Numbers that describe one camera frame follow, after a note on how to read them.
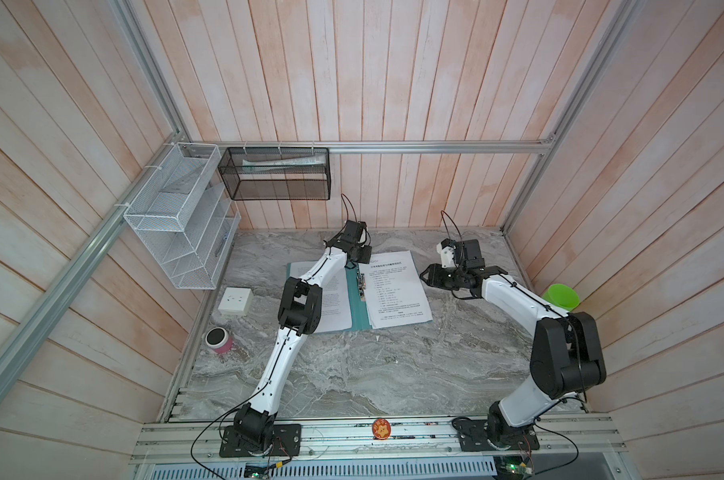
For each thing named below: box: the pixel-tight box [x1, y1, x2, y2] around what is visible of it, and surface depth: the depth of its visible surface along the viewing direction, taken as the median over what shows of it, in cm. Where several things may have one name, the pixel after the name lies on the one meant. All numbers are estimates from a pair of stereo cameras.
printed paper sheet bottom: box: [359, 251, 433, 329], surface depth 103 cm
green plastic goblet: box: [542, 283, 581, 312], surface depth 84 cm
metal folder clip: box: [356, 270, 366, 302], surface depth 106 cm
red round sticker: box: [372, 418, 391, 441], surface depth 77 cm
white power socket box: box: [218, 287, 253, 316], surface depth 98 cm
